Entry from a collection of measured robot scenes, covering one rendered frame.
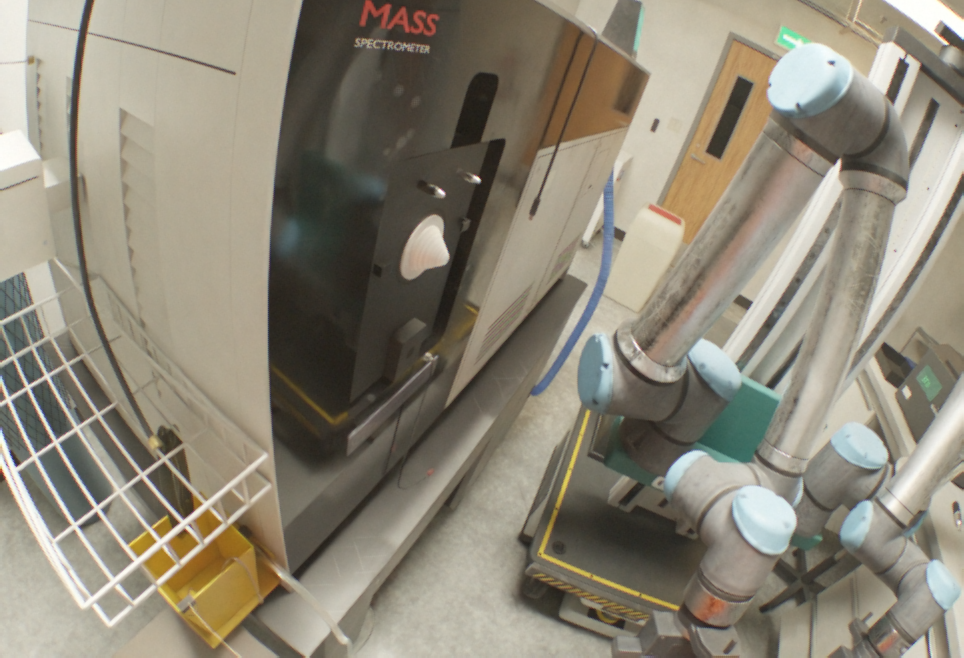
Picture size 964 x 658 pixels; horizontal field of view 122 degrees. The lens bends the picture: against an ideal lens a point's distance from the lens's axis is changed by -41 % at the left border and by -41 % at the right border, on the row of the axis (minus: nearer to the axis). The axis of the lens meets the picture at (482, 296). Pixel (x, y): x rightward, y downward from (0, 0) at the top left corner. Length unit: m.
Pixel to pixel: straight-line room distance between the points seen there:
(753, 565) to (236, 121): 0.61
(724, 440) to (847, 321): 0.61
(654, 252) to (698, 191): 1.32
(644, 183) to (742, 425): 3.25
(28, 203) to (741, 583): 0.84
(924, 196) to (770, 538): 0.84
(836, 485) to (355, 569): 1.01
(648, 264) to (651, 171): 1.33
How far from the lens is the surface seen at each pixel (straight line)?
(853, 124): 0.65
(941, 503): 1.67
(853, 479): 1.18
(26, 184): 0.49
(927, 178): 1.17
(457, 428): 0.88
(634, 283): 3.11
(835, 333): 0.69
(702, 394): 0.92
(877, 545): 0.93
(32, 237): 0.51
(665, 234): 2.97
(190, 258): 0.31
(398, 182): 0.32
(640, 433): 1.02
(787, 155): 0.63
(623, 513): 1.49
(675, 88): 4.12
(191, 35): 0.27
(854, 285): 0.69
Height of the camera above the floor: 1.40
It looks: 32 degrees down
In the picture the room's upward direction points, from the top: 20 degrees clockwise
